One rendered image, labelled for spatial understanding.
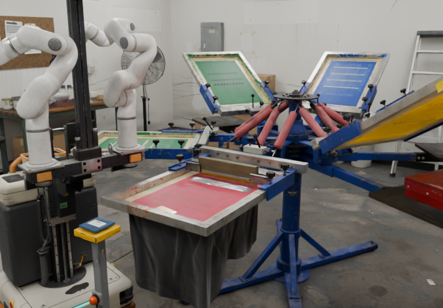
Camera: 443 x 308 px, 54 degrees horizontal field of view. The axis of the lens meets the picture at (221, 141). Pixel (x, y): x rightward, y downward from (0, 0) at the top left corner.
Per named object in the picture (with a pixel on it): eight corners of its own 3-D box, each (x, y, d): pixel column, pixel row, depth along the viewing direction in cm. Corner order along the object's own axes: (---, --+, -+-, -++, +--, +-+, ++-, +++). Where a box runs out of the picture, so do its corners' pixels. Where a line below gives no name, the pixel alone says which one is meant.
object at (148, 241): (206, 318, 185) (205, 225, 175) (130, 286, 210) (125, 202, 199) (210, 314, 188) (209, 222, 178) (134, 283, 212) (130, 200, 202)
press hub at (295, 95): (302, 293, 294) (312, 95, 262) (252, 276, 315) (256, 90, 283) (323, 268, 326) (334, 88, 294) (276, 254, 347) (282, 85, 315)
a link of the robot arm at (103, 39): (105, 31, 207) (78, 36, 220) (124, 46, 217) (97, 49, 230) (111, 16, 210) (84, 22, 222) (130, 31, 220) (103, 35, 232)
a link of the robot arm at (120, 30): (154, 51, 205) (130, 51, 193) (124, 54, 217) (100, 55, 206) (151, 15, 202) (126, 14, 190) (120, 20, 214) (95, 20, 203)
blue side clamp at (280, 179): (267, 201, 204) (268, 187, 202) (258, 199, 206) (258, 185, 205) (294, 183, 228) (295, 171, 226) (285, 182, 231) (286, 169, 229)
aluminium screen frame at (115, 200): (206, 237, 165) (206, 227, 164) (101, 205, 196) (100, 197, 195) (293, 181, 229) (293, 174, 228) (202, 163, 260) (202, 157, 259)
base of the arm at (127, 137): (108, 146, 225) (106, 117, 222) (129, 142, 234) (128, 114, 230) (122, 152, 214) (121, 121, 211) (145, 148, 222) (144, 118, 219)
